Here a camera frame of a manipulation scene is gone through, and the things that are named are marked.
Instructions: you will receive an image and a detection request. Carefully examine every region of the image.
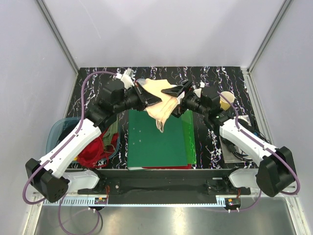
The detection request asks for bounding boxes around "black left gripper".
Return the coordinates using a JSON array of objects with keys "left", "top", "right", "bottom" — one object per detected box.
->
[{"left": 114, "top": 82, "right": 162, "bottom": 114}]

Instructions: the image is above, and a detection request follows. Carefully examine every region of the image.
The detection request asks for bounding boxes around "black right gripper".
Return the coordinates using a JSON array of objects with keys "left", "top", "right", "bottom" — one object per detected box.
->
[{"left": 162, "top": 80, "right": 209, "bottom": 118}]

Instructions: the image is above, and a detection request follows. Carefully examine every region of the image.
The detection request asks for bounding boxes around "beige bra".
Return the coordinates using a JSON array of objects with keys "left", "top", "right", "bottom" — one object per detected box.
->
[{"left": 143, "top": 78, "right": 178, "bottom": 133}]

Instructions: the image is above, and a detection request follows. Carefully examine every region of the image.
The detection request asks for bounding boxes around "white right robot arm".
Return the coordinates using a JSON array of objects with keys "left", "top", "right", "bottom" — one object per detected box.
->
[{"left": 162, "top": 80, "right": 300, "bottom": 197}]

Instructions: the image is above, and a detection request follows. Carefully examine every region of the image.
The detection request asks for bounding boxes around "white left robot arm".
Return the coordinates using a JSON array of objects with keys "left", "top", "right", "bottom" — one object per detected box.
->
[{"left": 25, "top": 79, "right": 162, "bottom": 203}]

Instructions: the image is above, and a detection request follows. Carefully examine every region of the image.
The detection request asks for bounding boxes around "light green plastic folder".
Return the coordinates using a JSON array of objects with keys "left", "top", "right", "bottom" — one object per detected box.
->
[{"left": 181, "top": 110, "right": 197, "bottom": 165}]

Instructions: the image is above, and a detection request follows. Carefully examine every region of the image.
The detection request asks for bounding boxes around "olive green garment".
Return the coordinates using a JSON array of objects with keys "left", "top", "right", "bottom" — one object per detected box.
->
[{"left": 102, "top": 120, "right": 118, "bottom": 153}]

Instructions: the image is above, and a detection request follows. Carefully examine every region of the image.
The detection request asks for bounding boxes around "paper cup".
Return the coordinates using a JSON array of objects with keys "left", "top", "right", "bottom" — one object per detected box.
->
[{"left": 220, "top": 91, "right": 235, "bottom": 111}]

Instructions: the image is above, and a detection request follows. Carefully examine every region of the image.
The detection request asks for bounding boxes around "red folder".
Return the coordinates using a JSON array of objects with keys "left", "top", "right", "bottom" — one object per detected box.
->
[{"left": 143, "top": 164, "right": 192, "bottom": 169}]

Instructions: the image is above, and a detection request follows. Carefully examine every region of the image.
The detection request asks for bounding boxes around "red garment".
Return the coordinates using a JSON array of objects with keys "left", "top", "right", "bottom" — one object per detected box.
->
[{"left": 74, "top": 133, "right": 120, "bottom": 168}]

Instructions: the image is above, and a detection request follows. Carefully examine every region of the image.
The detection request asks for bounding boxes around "blue plastic basket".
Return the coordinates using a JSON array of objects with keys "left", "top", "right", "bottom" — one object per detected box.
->
[{"left": 46, "top": 117, "right": 120, "bottom": 169}]

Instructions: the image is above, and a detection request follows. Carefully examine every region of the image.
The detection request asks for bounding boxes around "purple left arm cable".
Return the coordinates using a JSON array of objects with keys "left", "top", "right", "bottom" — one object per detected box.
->
[{"left": 22, "top": 70, "right": 123, "bottom": 234}]

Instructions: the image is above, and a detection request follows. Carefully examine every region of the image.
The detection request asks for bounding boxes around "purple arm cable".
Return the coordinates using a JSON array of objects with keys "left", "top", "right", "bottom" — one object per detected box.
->
[
  {"left": 202, "top": 91, "right": 301, "bottom": 212},
  {"left": 22, "top": 70, "right": 123, "bottom": 234}
]

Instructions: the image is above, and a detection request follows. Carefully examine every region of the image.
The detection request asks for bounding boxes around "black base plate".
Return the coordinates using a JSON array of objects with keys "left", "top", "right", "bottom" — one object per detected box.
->
[{"left": 78, "top": 169, "right": 250, "bottom": 195}]

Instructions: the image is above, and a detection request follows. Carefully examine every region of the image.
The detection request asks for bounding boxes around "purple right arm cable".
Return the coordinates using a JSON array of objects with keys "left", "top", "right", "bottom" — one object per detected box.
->
[{"left": 202, "top": 91, "right": 301, "bottom": 212}]

